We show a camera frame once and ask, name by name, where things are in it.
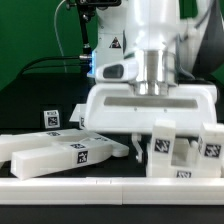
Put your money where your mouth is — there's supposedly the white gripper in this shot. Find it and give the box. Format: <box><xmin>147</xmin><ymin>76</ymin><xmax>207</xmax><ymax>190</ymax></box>
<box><xmin>83</xmin><ymin>59</ymin><xmax>217</xmax><ymax>164</ymax></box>

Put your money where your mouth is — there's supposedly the small white tagged nut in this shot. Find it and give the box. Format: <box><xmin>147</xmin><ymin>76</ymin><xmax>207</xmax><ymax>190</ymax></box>
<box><xmin>44</xmin><ymin>110</ymin><xmax>60</xmax><ymax>129</ymax></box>

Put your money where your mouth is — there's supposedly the white chair seat part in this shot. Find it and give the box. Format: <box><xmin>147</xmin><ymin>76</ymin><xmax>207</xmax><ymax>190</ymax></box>
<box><xmin>151</xmin><ymin>138</ymin><xmax>221</xmax><ymax>178</ymax></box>

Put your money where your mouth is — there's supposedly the white marker sheet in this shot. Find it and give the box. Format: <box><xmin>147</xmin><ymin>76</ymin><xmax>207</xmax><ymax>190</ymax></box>
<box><xmin>70</xmin><ymin>104</ymin><xmax>86</xmax><ymax>122</ymax></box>

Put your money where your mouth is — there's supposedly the white front fence bar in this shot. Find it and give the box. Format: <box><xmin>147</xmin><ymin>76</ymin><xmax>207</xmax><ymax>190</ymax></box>
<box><xmin>0</xmin><ymin>178</ymin><xmax>224</xmax><ymax>205</ymax></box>

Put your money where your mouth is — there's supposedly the black cable bundle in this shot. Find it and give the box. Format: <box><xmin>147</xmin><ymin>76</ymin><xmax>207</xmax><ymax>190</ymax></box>
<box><xmin>16</xmin><ymin>55</ymin><xmax>93</xmax><ymax>79</ymax></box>

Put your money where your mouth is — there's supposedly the grey thin cable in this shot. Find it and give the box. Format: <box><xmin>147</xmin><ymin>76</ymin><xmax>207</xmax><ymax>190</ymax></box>
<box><xmin>54</xmin><ymin>0</ymin><xmax>69</xmax><ymax>74</ymax></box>

